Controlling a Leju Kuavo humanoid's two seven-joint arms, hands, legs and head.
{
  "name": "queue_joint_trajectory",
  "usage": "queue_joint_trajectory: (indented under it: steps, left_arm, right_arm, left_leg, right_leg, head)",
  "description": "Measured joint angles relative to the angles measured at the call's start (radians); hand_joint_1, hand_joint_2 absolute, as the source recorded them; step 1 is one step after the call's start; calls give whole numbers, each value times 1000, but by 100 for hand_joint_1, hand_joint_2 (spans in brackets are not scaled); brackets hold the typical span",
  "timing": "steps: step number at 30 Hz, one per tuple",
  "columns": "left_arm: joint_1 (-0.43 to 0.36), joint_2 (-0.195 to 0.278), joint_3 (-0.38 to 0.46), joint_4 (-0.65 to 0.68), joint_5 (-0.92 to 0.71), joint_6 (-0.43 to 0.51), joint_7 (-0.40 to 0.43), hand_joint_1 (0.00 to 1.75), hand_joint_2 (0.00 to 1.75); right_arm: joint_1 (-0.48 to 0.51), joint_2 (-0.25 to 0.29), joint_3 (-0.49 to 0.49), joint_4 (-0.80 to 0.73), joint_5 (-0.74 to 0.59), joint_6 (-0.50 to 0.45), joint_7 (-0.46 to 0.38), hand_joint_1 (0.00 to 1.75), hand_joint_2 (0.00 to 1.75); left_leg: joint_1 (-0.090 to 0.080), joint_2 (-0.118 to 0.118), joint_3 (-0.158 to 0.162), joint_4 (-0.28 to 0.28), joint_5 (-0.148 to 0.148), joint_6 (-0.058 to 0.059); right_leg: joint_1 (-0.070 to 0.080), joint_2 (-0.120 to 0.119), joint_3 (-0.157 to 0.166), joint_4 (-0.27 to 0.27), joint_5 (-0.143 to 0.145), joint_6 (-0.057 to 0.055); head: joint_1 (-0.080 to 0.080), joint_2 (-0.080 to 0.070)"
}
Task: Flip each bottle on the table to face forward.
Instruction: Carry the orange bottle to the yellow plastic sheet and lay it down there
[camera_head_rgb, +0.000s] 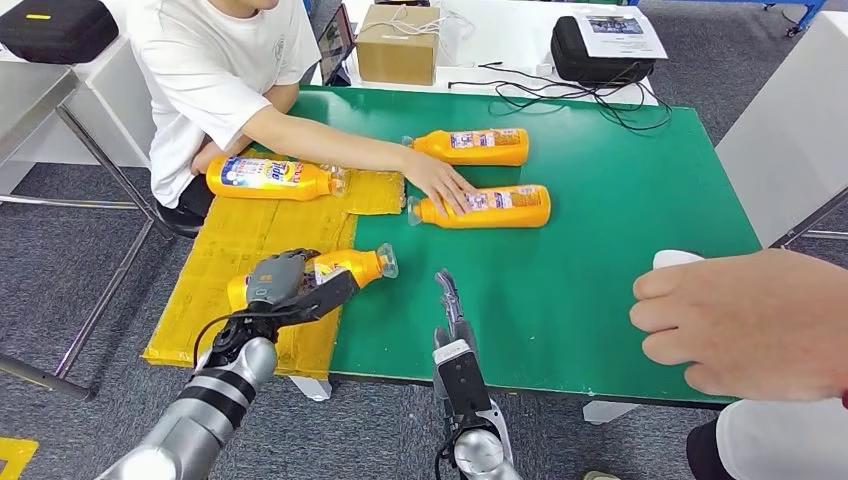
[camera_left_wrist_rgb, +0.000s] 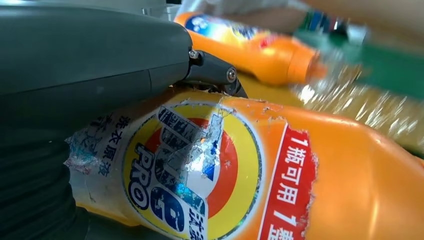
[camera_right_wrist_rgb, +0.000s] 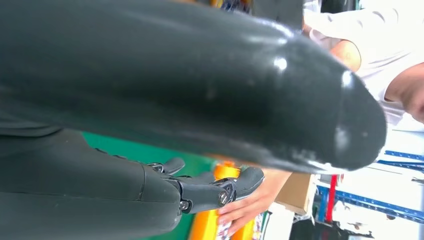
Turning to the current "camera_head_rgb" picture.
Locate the white table foot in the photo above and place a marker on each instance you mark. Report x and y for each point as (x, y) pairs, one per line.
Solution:
(311, 389)
(609, 412)

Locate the black device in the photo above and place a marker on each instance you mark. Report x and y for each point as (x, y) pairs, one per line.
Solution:
(397, 2)

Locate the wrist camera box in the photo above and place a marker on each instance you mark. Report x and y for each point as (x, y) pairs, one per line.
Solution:
(324, 298)
(460, 381)

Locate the black bag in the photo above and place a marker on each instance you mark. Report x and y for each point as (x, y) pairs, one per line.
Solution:
(576, 64)

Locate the black tablet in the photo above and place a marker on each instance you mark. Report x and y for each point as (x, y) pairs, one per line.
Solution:
(334, 41)

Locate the brown cardboard box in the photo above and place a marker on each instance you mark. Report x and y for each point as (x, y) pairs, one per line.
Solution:
(397, 56)

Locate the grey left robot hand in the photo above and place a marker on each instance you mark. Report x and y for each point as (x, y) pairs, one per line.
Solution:
(278, 281)

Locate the black stool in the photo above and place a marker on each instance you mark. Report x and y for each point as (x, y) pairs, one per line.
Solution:
(179, 228)

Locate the person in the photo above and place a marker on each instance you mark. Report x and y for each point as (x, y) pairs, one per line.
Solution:
(748, 324)
(212, 73)

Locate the white power adapter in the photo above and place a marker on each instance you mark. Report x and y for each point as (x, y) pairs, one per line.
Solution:
(545, 69)

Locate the yellow taped cardboard mat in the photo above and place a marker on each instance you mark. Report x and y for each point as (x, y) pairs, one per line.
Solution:
(265, 232)

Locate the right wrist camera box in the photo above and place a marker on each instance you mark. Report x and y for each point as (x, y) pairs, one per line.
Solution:
(460, 381)

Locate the black case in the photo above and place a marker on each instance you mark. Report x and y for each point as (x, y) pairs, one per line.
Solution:
(56, 32)

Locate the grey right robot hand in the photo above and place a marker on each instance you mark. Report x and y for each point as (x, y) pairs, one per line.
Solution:
(454, 331)

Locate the white side table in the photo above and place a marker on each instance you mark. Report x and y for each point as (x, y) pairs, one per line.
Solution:
(782, 132)

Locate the orange detergent bottle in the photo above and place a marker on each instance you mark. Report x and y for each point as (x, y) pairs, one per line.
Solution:
(358, 265)
(510, 208)
(265, 179)
(464, 147)

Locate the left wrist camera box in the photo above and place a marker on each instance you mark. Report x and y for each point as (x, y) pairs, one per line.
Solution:
(324, 298)

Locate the printed paper sheet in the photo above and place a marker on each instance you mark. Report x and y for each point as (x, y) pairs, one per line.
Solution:
(619, 38)

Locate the white rounded device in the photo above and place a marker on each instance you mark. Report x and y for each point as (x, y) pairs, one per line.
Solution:
(676, 258)

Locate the grey steel table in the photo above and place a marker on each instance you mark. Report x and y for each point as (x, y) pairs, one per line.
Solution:
(26, 106)

